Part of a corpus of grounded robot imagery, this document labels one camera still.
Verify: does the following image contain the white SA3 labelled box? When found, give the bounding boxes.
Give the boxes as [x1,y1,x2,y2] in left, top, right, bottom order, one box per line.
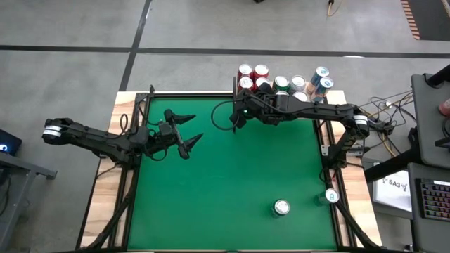
[371,169,413,213]

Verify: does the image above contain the tangled floor cable bundle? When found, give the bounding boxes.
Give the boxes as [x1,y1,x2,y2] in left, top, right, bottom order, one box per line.
[346,89,415,159]

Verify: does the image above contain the yellow floor cable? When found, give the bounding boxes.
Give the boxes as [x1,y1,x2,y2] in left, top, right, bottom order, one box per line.
[326,0,345,17]

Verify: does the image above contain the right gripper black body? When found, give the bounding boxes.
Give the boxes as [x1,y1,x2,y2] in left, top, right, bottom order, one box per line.
[230,82,293,129]

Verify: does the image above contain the grey desk with red item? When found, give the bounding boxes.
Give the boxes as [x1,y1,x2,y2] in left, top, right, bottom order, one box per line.
[410,72,450,170]

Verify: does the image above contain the black monitor stand pole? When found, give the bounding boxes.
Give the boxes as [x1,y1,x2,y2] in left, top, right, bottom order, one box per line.
[426,64,450,88]

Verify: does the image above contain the wooden shelf black metal frame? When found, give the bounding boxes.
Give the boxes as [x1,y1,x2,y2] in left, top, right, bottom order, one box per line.
[231,76,330,134]

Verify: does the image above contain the red Fanta can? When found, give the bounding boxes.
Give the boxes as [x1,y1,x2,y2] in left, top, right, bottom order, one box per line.
[253,64,270,80]
[254,76,272,89]

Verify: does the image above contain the red Coca-Cola can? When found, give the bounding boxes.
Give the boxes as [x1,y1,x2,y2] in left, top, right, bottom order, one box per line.
[236,63,255,80]

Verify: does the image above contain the green table mat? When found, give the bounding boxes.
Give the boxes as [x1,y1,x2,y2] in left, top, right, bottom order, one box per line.
[127,97,338,251]

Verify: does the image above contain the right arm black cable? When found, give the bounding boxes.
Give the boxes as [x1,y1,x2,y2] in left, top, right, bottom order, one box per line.
[210,99,247,131]

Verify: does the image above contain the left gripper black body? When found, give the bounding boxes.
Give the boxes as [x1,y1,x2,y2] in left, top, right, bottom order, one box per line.
[150,118,191,161]

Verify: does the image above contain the small red desk item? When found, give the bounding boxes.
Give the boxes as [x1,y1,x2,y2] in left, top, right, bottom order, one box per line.
[437,98,450,117]

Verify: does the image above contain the black metal rig frame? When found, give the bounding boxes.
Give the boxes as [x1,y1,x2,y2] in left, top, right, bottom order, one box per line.
[75,83,383,253]

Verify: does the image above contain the dark device blue light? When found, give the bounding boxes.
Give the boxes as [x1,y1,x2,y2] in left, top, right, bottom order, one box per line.
[0,129,23,157]

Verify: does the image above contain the grey desk with backlit keyboard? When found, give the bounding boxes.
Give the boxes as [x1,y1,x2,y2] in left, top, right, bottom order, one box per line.
[406,162,450,253]

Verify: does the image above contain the grey side table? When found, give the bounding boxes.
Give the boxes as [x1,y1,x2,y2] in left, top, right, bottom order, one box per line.
[0,150,58,249]

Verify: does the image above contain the backlit keyboard coloured keys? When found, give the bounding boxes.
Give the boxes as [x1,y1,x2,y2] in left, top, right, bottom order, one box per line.
[416,178,450,222]

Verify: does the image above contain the black floor mat striped edge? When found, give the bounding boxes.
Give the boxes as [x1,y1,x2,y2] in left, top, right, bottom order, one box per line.
[399,0,450,41]

